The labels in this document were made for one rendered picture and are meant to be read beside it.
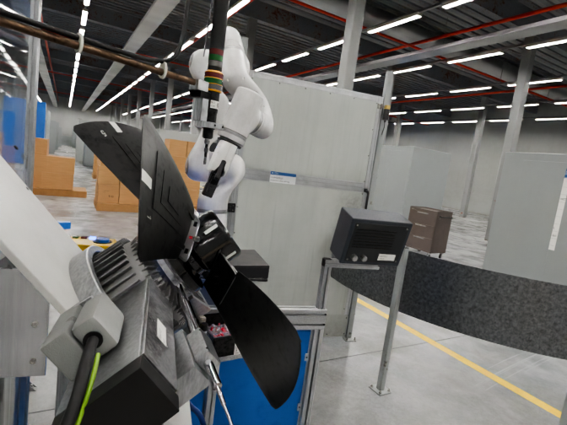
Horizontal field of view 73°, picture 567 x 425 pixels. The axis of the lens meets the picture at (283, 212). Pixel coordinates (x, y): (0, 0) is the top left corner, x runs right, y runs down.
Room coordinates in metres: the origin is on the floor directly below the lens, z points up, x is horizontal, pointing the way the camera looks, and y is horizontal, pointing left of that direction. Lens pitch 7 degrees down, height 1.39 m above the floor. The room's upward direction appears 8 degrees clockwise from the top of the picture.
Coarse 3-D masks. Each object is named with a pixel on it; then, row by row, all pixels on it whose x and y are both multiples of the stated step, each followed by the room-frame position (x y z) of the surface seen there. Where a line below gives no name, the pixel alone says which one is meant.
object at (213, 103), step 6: (216, 96) 0.90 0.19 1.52; (210, 102) 0.89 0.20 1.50; (216, 102) 0.90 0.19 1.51; (210, 108) 0.89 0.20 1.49; (216, 108) 0.90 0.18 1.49; (210, 114) 0.89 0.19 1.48; (216, 114) 0.91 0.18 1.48; (210, 120) 0.89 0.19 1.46; (204, 132) 0.90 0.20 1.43; (210, 132) 0.90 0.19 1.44; (210, 138) 0.90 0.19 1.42
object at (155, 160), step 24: (144, 120) 0.57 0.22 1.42; (144, 144) 0.54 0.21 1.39; (144, 168) 0.52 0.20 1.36; (168, 168) 0.61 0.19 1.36; (144, 192) 0.51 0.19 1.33; (168, 192) 0.60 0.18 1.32; (144, 216) 0.50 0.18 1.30; (168, 216) 0.60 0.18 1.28; (192, 216) 0.71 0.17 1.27; (144, 240) 0.50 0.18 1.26; (168, 240) 0.61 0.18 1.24
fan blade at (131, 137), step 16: (80, 128) 0.78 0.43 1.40; (96, 128) 0.82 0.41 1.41; (112, 128) 0.86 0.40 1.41; (128, 128) 0.91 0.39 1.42; (96, 144) 0.79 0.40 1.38; (112, 144) 0.82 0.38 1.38; (128, 144) 0.86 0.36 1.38; (112, 160) 0.79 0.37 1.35; (128, 160) 0.82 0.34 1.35; (128, 176) 0.80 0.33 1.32
